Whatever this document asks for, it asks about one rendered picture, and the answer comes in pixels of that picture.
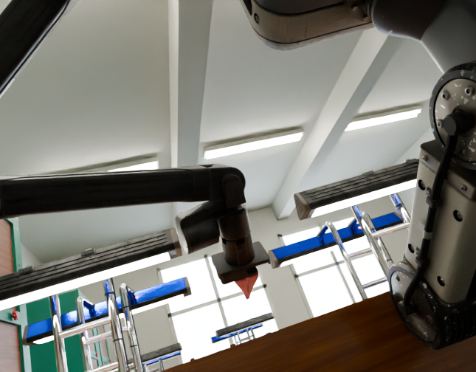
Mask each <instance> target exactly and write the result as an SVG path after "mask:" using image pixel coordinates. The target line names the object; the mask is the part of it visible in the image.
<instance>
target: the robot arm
mask: <svg viewBox="0 0 476 372"><path fill-rule="evenodd" d="M78 1H79V0H11V1H10V3H9V4H8V5H7V6H6V7H5V8H4V10H3V11H2V12H1V14H0V98H1V97H2V95H3V94H4V93H5V92H6V91H7V89H8V88H9V87H10V85H11V84H12V83H13V81H14V80H15V79H16V78H17V77H18V75H19V74H20V73H21V71H22V70H23V69H24V67H25V66H26V65H27V64H28V63H29V61H30V60H31V58H32V57H33V56H34V54H35V53H36V52H37V51H38V50H39V48H40V47H41V45H42V44H43V43H44V42H45V40H46V39H47V38H48V37H49V35H50V34H51V33H52V31H53V30H54V29H55V28H56V27H57V25H58V24H59V23H60V22H61V20H62V19H63V17H64V16H65V15H66V14H68V13H69V12H70V11H71V10H72V8H73V7H74V6H75V5H76V4H77V2H78ZM245 187H246V180H245V177H244V175H243V173H242V172H241V171H240V170H239V169H237V168H234V167H230V166H227V165H222V164H207V165H195V166H182V167H177V168H154V169H139V170H112V171H107V170H106V171H98V172H83V173H56V174H41V175H27V176H14V175H13V176H0V219H7V218H16V217H19V216H28V215H37V214H45V213H62V212H70V211H79V210H95V209H104V208H113V207H129V206H137V205H146V204H162V203H171V202H202V203H200V204H199V205H197V206H195V207H193V208H191V209H189V210H186V211H184V212H181V213H180V214H178V215H177V216H176V217H175V221H176V228H177V232H178V235H179V239H180V241H181V243H182V246H183V248H184V250H185V252H186V253H187V255H189V254H191V253H194V252H197V251H199V250H201V249H204V248H207V247H210V246H212V245H214V244H217V243H219V237H220V236H221V243H222V247H223V252H220V253H217V254H214V255H211V260H212V263H213V266H214V267H215V270H216V273H217V276H218V279H220V281H221V284H222V285H226V284H228V283H232V282H235V284H236V285H237V286H238V287H239V288H240V289H241V291H242V292H243V293H244V296H245V298H246V299H247V300H248V299H250V295H251V292H252V289H253V287H254V285H255V283H256V281H257V279H258V277H259V274H258V270H257V268H256V266H259V265H262V264H266V263H268V264H270V263H271V260H270V256H269V254H268V253H267V251H266V250H265V249H264V247H263V245H262V244H261V243H260V242H259V241H256V242H254V243H252V234H251V229H250V224H249V215H248V210H247V205H246V204H244V203H246V199H245V195H244V189H245Z"/></svg>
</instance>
